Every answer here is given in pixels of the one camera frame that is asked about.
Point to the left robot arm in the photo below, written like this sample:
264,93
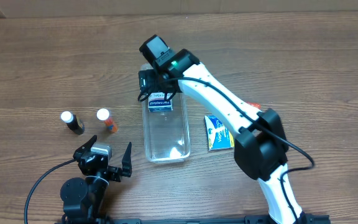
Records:
83,198

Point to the red medicine box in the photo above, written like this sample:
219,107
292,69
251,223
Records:
256,105

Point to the blue yellow Vicks VapoDrops box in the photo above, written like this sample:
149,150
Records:
218,135

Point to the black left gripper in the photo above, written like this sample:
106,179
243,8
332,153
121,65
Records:
103,165

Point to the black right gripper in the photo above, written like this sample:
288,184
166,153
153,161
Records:
148,83

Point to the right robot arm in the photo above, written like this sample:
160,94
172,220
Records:
260,144

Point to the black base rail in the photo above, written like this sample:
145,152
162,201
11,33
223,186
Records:
249,219

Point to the orange bottle white cap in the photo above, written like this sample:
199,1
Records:
104,115

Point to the black bottle white cap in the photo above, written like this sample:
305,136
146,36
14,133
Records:
73,122

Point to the clear plastic container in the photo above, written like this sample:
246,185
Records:
166,133

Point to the white blue Hansaplast box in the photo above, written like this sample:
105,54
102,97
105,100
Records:
160,102

